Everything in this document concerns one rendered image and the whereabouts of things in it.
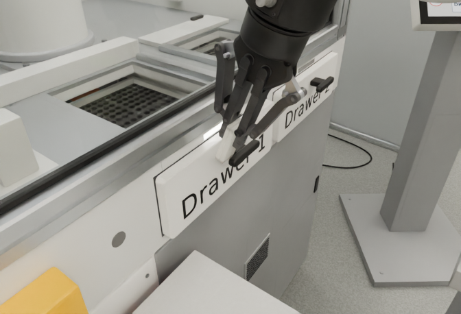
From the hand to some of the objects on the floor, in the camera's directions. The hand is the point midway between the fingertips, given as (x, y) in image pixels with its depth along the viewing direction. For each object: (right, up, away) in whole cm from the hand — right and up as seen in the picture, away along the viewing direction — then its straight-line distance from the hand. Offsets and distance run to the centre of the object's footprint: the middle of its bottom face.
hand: (230, 141), depth 53 cm
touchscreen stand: (+77, -42, +107) cm, 139 cm away
